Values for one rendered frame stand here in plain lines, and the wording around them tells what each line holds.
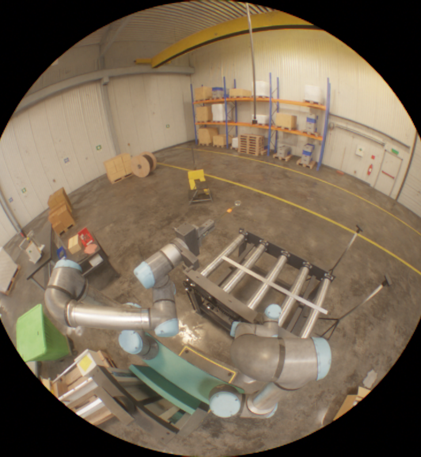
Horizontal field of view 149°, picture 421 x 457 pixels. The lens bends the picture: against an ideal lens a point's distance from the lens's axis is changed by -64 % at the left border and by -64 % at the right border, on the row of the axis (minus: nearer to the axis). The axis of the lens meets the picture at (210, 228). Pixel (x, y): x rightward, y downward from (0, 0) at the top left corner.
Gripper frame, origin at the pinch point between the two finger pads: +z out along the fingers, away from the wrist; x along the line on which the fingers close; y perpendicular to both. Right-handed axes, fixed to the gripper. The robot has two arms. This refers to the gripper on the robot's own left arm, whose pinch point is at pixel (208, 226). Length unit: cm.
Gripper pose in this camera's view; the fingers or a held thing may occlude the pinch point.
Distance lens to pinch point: 60.6
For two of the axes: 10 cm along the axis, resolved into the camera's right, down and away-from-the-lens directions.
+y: -7.5, -4.0, 5.3
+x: 0.6, 7.5, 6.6
